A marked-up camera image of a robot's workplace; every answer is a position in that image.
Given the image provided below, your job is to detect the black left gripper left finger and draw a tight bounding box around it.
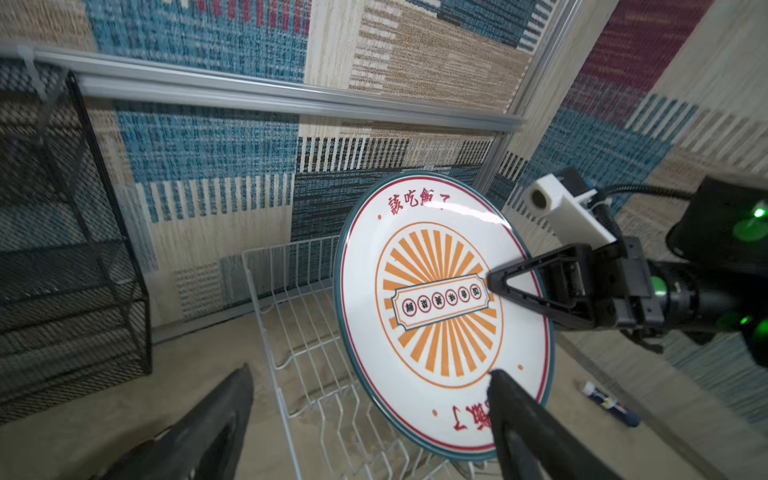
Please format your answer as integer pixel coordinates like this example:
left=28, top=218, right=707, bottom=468
left=96, top=364, right=254, bottom=479

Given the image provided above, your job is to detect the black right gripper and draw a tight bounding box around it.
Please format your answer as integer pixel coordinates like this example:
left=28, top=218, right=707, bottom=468
left=487, top=237, right=664, bottom=330

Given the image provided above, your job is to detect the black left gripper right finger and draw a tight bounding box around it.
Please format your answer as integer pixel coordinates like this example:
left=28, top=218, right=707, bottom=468
left=487, top=369, right=619, bottom=479

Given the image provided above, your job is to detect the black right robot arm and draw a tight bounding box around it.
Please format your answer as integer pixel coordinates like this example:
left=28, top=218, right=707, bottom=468
left=487, top=168, right=767, bottom=366

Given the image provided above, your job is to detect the black mesh shelf rack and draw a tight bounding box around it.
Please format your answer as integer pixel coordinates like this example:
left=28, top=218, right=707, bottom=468
left=1, top=58, right=153, bottom=423

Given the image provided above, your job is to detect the small blue white tube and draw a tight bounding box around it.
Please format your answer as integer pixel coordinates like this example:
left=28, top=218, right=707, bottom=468
left=581, top=381, right=641, bottom=428

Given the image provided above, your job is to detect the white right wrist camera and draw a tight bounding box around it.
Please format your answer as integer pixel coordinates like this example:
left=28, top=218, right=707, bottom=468
left=523, top=167, right=617, bottom=249

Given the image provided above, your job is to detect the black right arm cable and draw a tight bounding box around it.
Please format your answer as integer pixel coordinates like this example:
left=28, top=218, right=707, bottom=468
left=590, top=182, right=697, bottom=241

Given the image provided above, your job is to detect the white wire dish rack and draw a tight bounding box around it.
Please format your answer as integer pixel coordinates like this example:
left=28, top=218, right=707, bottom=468
left=241, top=236, right=491, bottom=479

